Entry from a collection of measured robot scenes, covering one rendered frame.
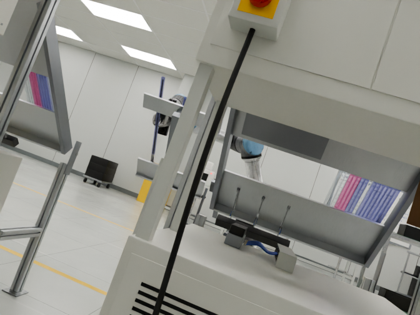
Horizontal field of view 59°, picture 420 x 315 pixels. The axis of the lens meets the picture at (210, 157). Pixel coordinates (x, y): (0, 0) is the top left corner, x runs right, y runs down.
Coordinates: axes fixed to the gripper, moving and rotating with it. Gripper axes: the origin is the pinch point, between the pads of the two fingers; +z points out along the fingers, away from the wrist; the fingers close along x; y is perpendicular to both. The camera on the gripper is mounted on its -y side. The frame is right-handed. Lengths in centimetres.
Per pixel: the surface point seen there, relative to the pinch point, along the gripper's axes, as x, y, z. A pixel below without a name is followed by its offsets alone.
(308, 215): 74, -9, 14
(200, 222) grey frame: 32.9, -29.9, 16.0
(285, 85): 43, 53, 73
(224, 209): 40.4, -22.7, 10.4
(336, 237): 88, -15, 14
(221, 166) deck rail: 33.7, -0.1, 15.8
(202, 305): 42, 15, 98
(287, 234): 69, -21, 14
